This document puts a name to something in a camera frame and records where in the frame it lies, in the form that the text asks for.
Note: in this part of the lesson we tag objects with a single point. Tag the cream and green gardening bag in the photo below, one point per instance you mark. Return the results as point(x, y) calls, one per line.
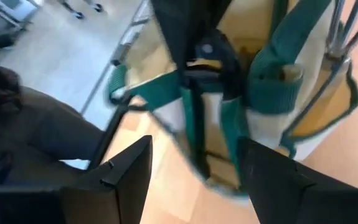
point(290, 40)

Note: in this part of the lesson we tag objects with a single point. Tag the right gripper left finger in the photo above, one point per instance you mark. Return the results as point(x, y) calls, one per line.
point(125, 186)

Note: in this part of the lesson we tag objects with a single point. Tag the person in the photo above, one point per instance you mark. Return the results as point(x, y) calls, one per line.
point(41, 130)

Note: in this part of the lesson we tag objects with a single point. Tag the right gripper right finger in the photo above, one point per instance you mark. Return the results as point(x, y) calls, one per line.
point(278, 193)

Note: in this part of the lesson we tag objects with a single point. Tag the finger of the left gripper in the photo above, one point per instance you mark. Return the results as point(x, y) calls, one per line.
point(225, 62)
point(178, 28)

